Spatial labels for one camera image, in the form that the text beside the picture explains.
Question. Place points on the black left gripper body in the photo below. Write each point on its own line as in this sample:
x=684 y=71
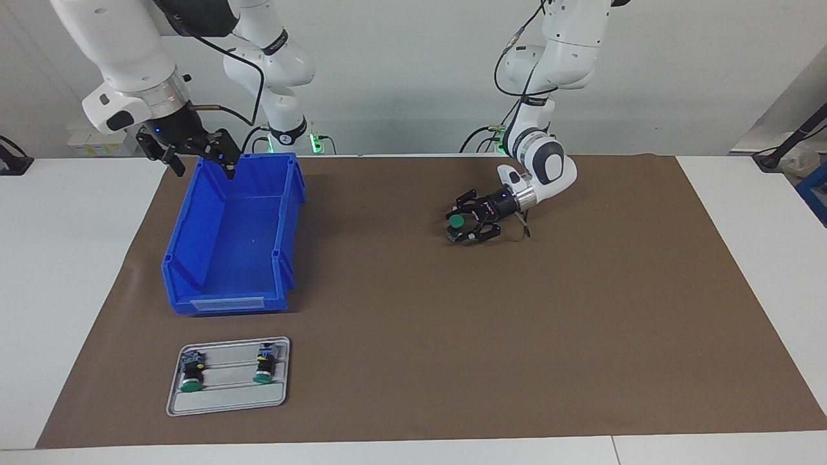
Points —
x=504 y=201

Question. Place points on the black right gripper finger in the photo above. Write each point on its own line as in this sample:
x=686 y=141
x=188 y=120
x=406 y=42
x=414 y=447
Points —
x=223 y=150
x=150 y=145

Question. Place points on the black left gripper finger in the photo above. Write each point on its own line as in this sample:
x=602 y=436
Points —
x=484 y=232
x=478 y=201

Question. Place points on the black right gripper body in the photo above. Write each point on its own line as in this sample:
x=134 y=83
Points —
x=177 y=132

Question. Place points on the green push button switch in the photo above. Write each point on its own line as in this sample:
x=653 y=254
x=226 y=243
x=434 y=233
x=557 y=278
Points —
x=264 y=368
x=457 y=222
x=191 y=374

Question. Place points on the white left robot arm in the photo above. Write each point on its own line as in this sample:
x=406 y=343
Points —
x=549 y=168

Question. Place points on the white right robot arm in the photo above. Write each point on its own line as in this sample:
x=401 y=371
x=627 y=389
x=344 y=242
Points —
x=123 y=45

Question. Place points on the blue plastic storage bin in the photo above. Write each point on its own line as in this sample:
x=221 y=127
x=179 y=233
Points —
x=232 y=258

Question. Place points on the brown table mat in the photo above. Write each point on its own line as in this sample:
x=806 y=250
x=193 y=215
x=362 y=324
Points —
x=517 y=355

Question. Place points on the black table clamp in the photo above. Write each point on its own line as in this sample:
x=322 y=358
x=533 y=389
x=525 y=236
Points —
x=16 y=165

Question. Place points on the grey metal tray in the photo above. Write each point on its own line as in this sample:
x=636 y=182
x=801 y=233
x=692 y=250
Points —
x=226 y=397

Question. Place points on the black tripod stand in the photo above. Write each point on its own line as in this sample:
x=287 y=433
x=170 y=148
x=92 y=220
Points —
x=798 y=134

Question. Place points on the clear plastic bag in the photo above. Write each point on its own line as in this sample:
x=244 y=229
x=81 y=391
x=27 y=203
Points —
x=807 y=158

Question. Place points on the blue crate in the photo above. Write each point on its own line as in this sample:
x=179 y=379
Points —
x=817 y=190

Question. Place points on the white wall box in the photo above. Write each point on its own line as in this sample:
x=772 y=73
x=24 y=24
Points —
x=90 y=145

